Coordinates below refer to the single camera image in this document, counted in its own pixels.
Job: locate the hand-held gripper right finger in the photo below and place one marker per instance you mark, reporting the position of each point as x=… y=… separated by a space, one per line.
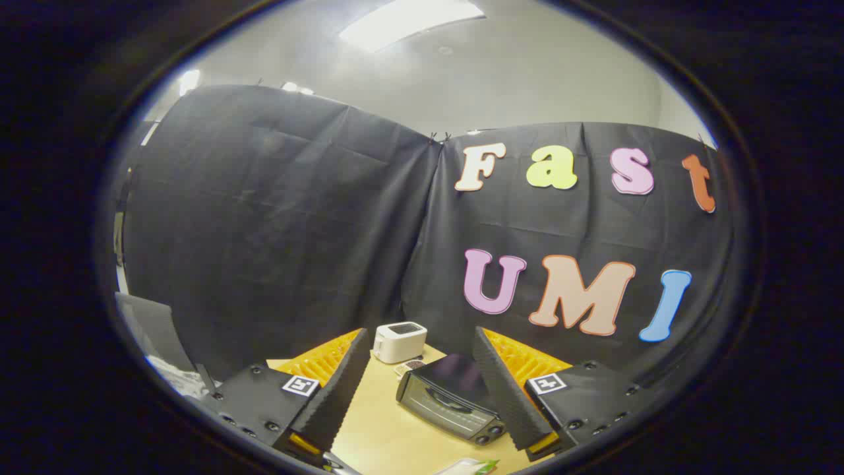
x=508 y=396

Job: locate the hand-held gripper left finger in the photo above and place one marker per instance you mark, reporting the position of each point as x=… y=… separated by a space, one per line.
x=336 y=396

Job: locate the black toaster oven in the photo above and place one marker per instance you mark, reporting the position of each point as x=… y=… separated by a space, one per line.
x=448 y=386

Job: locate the lettuce sandwich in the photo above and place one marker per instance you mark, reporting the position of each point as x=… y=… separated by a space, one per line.
x=471 y=467

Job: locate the white toaster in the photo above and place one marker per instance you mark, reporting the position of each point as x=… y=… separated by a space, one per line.
x=399 y=342

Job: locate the black backdrop cloth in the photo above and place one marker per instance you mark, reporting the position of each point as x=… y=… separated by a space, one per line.
x=264 y=231

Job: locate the ceiling light panel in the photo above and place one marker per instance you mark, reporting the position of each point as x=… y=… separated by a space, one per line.
x=409 y=20
x=189 y=82

